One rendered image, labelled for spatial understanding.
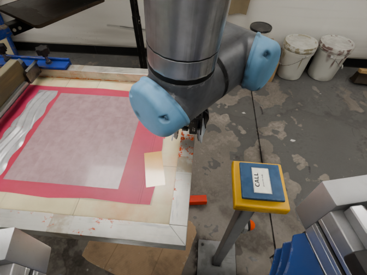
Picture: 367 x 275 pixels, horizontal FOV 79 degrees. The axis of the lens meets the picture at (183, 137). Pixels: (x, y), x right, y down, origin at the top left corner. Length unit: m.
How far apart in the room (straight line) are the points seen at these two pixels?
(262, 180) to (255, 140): 1.38
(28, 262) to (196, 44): 0.30
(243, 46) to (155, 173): 0.39
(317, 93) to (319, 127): 0.48
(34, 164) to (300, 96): 2.31
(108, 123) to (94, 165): 0.15
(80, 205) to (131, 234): 0.16
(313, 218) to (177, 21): 0.30
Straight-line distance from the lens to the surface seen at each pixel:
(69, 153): 0.70
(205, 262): 1.48
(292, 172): 1.89
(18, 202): 0.68
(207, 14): 0.20
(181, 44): 0.21
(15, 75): 0.93
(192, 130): 0.51
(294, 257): 0.38
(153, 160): 0.62
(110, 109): 0.78
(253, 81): 0.33
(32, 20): 1.53
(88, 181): 0.63
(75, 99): 0.86
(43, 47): 0.97
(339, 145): 2.24
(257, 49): 0.33
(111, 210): 0.57
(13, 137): 0.81
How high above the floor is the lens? 1.46
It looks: 51 degrees down
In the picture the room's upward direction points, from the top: straight up
